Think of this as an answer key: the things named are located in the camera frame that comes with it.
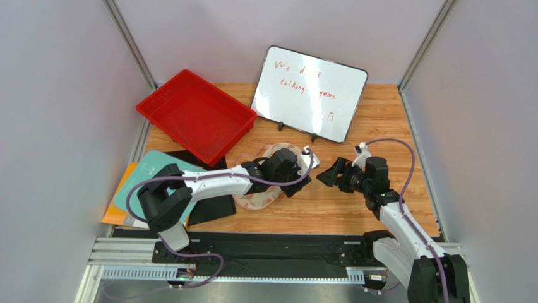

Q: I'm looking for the floral mesh laundry bag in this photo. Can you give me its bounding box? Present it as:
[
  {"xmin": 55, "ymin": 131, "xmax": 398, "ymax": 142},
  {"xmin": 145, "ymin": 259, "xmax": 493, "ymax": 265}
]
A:
[{"xmin": 234, "ymin": 143, "xmax": 313, "ymax": 211}]

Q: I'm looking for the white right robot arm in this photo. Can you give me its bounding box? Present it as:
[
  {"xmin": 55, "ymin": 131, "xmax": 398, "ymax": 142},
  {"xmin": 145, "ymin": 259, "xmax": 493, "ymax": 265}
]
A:
[{"xmin": 317, "ymin": 157, "xmax": 470, "ymax": 302}]

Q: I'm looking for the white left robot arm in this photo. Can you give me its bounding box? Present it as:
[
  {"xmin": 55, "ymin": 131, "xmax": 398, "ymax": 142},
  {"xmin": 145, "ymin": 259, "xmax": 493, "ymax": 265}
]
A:
[{"xmin": 126, "ymin": 146, "xmax": 320, "ymax": 252}]

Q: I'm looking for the white dry-erase board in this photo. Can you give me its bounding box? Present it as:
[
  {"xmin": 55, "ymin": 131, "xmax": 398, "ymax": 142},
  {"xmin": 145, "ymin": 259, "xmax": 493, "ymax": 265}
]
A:
[{"xmin": 251, "ymin": 45, "xmax": 368, "ymax": 143}]

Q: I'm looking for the black board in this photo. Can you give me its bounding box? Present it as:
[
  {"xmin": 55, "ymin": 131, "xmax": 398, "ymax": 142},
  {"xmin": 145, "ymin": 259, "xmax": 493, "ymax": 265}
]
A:
[{"xmin": 165, "ymin": 150, "xmax": 236, "ymax": 227}]

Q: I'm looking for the red plastic tray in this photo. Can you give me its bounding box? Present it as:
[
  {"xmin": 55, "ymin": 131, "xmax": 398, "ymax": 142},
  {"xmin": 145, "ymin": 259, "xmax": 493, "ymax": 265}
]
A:
[{"xmin": 136, "ymin": 69, "xmax": 258, "ymax": 167}]

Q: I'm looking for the teal board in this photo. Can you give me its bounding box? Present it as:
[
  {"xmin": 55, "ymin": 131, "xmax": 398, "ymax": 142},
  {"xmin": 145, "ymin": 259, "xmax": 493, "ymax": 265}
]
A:
[{"xmin": 114, "ymin": 150, "xmax": 206, "ymax": 214}]

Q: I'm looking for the orange board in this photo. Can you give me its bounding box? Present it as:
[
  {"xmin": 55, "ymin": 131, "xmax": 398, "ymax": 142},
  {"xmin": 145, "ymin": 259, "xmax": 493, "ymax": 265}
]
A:
[{"xmin": 100, "ymin": 163, "xmax": 138, "ymax": 228}]

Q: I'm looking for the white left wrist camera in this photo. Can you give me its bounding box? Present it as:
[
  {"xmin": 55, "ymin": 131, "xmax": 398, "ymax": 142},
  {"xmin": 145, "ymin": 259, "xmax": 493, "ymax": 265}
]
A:
[{"xmin": 298, "ymin": 146, "xmax": 321, "ymax": 170}]

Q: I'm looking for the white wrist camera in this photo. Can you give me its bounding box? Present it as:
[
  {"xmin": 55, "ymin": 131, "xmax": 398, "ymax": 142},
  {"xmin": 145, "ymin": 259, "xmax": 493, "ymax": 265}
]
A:
[
  {"xmin": 298, "ymin": 146, "xmax": 321, "ymax": 170},
  {"xmin": 352, "ymin": 142, "xmax": 371, "ymax": 170}
]

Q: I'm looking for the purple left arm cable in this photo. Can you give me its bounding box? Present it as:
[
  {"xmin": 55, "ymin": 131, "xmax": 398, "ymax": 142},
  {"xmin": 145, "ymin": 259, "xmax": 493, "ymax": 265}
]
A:
[{"xmin": 125, "ymin": 146, "xmax": 315, "ymax": 290}]

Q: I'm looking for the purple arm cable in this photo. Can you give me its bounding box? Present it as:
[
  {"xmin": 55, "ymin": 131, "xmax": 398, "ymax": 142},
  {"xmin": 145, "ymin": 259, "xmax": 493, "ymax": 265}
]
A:
[
  {"xmin": 125, "ymin": 146, "xmax": 315, "ymax": 290},
  {"xmin": 363, "ymin": 138, "xmax": 451, "ymax": 303}
]

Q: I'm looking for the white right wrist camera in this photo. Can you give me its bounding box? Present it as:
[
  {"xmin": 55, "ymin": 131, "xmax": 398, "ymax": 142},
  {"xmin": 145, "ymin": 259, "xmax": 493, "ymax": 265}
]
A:
[{"xmin": 352, "ymin": 142, "xmax": 371, "ymax": 170}]

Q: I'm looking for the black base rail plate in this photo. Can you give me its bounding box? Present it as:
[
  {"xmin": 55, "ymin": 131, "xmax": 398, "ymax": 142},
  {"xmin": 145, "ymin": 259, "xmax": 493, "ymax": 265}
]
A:
[{"xmin": 152, "ymin": 230, "xmax": 392, "ymax": 279}]

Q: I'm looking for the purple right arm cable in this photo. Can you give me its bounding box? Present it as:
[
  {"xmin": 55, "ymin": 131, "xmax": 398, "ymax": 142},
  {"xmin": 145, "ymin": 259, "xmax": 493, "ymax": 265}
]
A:
[{"xmin": 363, "ymin": 138, "xmax": 451, "ymax": 303}]

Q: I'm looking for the aluminium frame rail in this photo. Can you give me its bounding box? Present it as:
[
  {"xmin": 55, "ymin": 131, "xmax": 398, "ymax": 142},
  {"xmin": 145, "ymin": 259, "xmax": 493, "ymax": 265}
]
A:
[{"xmin": 75, "ymin": 235, "xmax": 480, "ymax": 303}]

